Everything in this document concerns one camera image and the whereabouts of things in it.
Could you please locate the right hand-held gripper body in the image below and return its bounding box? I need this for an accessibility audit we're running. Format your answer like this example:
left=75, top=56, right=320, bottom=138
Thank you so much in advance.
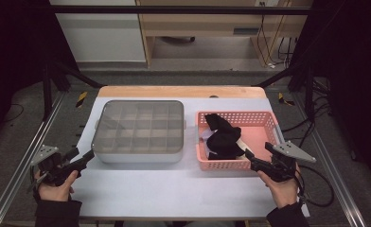
left=251, top=140, right=317, bottom=183

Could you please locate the black curtain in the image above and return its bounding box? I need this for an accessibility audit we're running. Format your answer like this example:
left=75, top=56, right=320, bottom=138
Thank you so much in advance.
left=295, top=0, right=371, bottom=183
left=0, top=0, right=79, bottom=149

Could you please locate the aluminium rail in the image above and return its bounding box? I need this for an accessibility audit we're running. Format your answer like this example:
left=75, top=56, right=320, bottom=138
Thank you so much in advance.
left=0, top=91, right=66, bottom=227
left=291, top=93, right=367, bottom=227

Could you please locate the black looped floor cable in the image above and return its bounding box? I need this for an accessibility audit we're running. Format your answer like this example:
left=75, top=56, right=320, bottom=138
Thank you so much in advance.
left=295, top=164, right=335, bottom=208

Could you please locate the black metal stand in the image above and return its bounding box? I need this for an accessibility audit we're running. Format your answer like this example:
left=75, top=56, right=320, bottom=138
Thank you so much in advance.
left=41, top=60, right=105, bottom=121
left=255, top=61, right=317, bottom=122

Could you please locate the black sock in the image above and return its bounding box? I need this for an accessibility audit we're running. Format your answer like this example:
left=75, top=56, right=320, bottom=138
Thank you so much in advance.
left=203, top=113, right=246, bottom=161

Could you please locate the transparent grey box lid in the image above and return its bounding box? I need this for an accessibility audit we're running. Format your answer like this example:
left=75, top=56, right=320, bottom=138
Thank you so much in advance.
left=92, top=99, right=186, bottom=155

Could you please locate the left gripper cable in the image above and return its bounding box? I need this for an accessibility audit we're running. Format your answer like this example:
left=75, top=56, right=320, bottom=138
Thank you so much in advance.
left=26, top=169, right=47, bottom=194

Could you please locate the person's right hand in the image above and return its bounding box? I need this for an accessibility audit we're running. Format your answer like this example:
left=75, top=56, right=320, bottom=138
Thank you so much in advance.
left=257, top=170, right=302, bottom=210

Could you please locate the wooden desk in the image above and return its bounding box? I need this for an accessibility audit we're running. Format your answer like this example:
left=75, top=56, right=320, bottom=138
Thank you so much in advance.
left=135, top=0, right=314, bottom=68

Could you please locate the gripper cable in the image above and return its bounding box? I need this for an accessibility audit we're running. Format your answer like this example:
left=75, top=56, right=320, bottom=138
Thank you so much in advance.
left=26, top=169, right=47, bottom=194
left=295, top=174, right=309, bottom=203

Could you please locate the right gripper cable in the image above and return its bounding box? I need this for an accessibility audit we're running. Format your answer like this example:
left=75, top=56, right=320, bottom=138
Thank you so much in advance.
left=295, top=174, right=309, bottom=203

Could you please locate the white cabinet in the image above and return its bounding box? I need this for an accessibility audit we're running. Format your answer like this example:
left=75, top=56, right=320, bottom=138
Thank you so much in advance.
left=49, top=0, right=148, bottom=63

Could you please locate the black horizontal bar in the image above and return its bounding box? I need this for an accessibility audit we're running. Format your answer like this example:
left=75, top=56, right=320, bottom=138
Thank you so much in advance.
left=47, top=5, right=314, bottom=16

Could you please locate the grey divided storage box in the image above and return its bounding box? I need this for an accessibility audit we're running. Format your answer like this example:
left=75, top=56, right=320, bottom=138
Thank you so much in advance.
left=91, top=99, right=187, bottom=164

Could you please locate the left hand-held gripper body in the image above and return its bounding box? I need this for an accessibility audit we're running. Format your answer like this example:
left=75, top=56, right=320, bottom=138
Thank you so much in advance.
left=30, top=145, right=80, bottom=187

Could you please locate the yellow black tape strip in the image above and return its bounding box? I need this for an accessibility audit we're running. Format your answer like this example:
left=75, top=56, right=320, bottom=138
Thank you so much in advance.
left=75, top=91, right=89, bottom=109
left=277, top=92, right=295, bottom=107

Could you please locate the person's left hand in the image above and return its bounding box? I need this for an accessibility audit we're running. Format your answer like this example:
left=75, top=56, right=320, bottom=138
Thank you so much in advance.
left=36, top=170, right=80, bottom=202

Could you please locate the pink perforated basket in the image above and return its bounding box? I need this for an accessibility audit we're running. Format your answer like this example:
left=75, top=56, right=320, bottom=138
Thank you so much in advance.
left=195, top=110, right=285, bottom=172

